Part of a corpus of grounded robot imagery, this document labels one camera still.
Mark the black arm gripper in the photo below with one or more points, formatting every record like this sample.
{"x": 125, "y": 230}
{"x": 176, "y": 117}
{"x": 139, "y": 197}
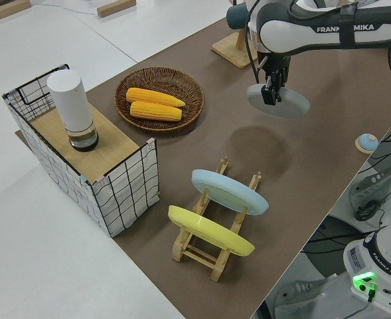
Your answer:
{"x": 276, "y": 64}

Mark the gray plate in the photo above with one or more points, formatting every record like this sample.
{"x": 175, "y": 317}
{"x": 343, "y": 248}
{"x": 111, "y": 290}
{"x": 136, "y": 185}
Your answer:
{"x": 293, "y": 103}

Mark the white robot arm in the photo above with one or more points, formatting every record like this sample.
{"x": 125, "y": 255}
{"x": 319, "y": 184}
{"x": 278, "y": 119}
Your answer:
{"x": 298, "y": 31}

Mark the light blue plate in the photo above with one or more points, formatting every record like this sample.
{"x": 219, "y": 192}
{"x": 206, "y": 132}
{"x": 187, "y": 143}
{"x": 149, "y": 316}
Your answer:
{"x": 228, "y": 191}

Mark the yellow plate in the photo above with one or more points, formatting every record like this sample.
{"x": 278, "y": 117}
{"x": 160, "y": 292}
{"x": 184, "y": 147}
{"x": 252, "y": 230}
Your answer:
{"x": 208, "y": 229}

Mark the wooden plate rack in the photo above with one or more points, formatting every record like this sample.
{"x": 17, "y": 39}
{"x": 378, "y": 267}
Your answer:
{"x": 198, "y": 256}

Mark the light wooden stand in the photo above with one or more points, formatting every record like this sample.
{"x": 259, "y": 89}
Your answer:
{"x": 231, "y": 51}

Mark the brown table mat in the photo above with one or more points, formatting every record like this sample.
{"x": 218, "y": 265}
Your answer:
{"x": 235, "y": 139}

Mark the dark teal mug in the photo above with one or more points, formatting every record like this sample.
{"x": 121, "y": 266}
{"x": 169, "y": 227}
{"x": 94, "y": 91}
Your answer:
{"x": 236, "y": 16}

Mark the blue dome call bell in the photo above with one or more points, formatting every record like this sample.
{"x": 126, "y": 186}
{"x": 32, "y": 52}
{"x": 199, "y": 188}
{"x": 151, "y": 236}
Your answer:
{"x": 366, "y": 142}

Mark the brown wicker basket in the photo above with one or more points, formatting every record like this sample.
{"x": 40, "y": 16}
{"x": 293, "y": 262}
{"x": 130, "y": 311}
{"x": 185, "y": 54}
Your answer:
{"x": 158, "y": 78}

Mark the yellow corn cob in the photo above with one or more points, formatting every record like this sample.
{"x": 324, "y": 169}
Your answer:
{"x": 152, "y": 96}
{"x": 155, "y": 111}

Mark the small binder clip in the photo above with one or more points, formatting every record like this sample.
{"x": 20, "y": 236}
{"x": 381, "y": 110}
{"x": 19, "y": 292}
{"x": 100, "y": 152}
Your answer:
{"x": 82, "y": 178}
{"x": 6, "y": 98}
{"x": 151, "y": 143}
{"x": 63, "y": 66}
{"x": 101, "y": 179}

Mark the wooden block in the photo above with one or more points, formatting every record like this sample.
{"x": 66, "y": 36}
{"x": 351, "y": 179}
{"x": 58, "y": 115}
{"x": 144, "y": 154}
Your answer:
{"x": 6, "y": 10}
{"x": 115, "y": 7}

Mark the white cylinder with dark base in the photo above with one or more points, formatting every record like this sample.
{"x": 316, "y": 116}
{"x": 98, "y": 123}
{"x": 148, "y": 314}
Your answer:
{"x": 70, "y": 103}

